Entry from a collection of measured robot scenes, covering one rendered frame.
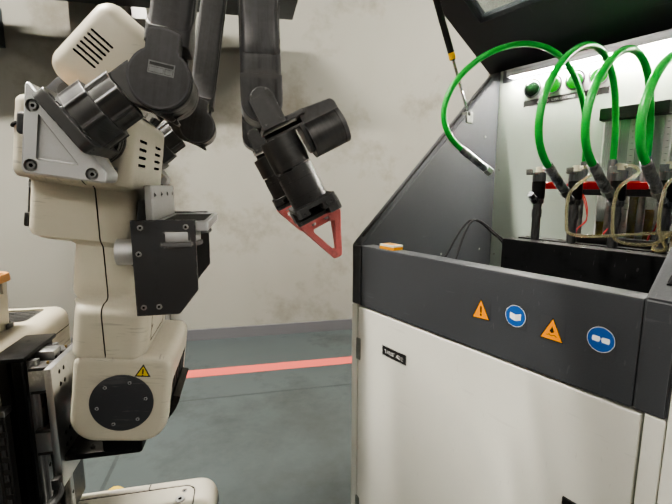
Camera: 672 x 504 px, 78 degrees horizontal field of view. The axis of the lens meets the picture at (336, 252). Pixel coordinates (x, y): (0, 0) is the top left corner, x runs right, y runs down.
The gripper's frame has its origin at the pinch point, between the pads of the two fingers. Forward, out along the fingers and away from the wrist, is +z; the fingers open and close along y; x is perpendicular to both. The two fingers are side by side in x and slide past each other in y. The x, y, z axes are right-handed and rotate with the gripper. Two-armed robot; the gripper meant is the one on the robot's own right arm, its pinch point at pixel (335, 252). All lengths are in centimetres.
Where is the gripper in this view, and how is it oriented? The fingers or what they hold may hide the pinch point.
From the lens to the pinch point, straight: 66.3
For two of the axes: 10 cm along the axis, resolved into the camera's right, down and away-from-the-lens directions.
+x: -8.7, 4.8, -1.2
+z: 4.4, 8.7, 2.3
